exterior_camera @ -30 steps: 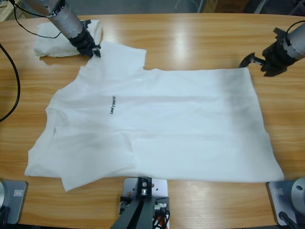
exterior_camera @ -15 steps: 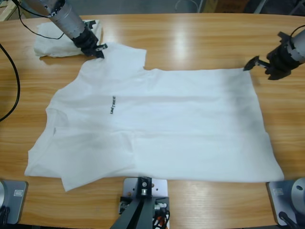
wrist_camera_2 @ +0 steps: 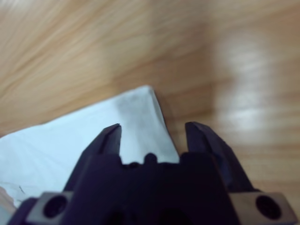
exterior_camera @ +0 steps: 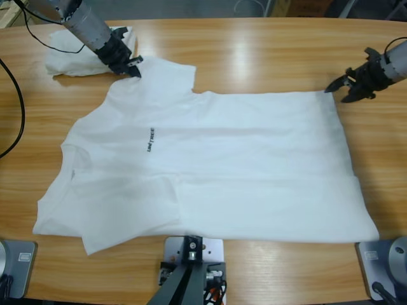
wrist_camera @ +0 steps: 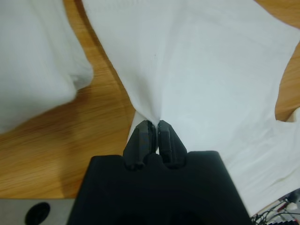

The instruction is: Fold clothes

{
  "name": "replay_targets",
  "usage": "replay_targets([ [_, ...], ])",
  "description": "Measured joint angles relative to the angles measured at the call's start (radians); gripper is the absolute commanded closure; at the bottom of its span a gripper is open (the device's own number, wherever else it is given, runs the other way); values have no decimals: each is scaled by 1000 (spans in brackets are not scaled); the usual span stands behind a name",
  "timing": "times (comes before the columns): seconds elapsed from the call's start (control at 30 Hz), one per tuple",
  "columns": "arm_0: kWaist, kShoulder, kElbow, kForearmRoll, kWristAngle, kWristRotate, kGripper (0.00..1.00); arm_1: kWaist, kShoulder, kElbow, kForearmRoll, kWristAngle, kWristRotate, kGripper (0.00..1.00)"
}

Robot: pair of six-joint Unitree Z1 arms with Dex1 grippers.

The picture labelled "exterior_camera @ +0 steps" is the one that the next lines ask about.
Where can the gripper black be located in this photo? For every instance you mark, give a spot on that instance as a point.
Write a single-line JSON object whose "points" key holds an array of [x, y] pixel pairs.
{"points": [[114, 55], [369, 77]]}

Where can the white t-shirt with black print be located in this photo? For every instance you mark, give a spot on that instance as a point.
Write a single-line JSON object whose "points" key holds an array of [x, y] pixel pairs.
{"points": [[222, 159]]}

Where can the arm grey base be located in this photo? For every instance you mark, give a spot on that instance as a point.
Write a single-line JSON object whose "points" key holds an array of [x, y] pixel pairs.
{"points": [[22, 270], [381, 263]]}

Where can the folded white t-shirt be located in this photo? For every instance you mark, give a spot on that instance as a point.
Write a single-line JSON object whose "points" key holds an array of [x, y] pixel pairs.
{"points": [[60, 65]]}

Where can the dark chair with grey legs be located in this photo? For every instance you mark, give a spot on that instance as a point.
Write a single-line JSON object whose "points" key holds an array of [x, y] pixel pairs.
{"points": [[394, 11]]}

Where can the brown cardboard box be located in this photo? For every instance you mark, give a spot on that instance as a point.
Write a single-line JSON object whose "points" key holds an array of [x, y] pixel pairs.
{"points": [[302, 8]]}

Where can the stacked cardboard boxes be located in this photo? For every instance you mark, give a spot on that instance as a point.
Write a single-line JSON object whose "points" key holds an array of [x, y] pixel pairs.
{"points": [[9, 16]]}

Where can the black clamp with silver connectors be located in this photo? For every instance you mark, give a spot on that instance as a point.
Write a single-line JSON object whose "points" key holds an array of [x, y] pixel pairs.
{"points": [[216, 273]]}

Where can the wrist camera black bracket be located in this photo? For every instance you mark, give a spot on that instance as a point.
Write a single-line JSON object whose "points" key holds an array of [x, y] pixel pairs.
{"points": [[119, 31], [372, 54]]}

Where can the white mount block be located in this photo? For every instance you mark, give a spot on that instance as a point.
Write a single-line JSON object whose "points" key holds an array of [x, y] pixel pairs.
{"points": [[213, 251]]}

